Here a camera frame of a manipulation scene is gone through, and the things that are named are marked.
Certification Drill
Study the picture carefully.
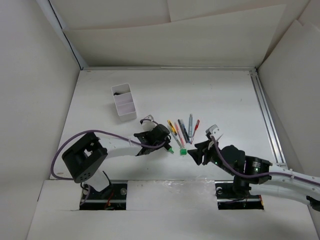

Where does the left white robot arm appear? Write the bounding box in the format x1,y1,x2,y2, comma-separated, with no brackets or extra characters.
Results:
62,124,173,199

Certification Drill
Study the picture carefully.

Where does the clear pink pen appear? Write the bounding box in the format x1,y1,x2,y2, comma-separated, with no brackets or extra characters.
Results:
174,122,186,148

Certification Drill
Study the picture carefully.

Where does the black green highlighter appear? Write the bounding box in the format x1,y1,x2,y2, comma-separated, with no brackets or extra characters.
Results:
164,144,174,154

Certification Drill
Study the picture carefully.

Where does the aluminium rail right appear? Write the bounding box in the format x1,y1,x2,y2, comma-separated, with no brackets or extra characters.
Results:
249,68,287,165

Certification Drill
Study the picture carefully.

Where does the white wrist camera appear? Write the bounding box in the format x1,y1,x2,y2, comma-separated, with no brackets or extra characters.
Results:
146,115,154,122
205,124,224,142

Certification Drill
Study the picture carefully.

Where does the yellow utility knife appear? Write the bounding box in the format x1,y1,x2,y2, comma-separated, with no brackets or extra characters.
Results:
167,120,178,136

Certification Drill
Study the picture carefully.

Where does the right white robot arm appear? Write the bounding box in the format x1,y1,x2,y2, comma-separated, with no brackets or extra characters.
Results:
187,140,320,211

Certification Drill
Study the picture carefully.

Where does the green highlighter cap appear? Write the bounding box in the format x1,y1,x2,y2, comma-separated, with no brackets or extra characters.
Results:
180,148,188,156

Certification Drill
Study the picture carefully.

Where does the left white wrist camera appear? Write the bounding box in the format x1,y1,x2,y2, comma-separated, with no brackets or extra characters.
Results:
146,115,154,122

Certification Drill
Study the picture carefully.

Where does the clear red pen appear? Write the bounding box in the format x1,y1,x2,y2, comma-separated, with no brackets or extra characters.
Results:
190,119,200,144

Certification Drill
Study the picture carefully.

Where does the light blue mechanical pencil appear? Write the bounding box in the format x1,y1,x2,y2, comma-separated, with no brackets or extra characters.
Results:
188,113,193,138

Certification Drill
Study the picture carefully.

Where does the black blue pen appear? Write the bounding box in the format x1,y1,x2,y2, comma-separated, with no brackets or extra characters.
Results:
177,119,190,144

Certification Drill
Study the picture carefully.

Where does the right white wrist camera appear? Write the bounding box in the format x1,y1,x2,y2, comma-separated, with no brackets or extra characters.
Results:
205,124,224,142

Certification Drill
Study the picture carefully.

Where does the clear green pen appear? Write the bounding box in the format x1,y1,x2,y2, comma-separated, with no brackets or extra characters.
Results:
171,132,184,149

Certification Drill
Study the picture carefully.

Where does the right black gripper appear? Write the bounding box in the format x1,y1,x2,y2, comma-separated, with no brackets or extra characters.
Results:
186,138,237,176

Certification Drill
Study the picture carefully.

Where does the white three-compartment organizer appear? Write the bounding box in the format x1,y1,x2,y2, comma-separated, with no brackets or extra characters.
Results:
111,83,137,122

